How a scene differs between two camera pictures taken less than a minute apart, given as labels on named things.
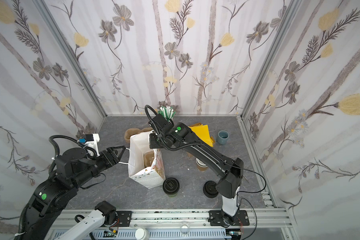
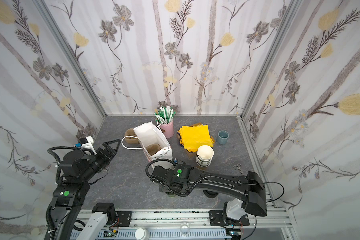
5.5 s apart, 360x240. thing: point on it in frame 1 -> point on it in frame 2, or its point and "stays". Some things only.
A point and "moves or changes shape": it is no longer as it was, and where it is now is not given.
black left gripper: [107, 156] -> [105, 150]
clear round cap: [184, 228] stays
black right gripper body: [156, 142] -> [155, 172]
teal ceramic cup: [222, 137] stays
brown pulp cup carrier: [148, 158] moves or changes shape
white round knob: [141, 234] stays
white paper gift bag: [146, 177] moves or changes shape
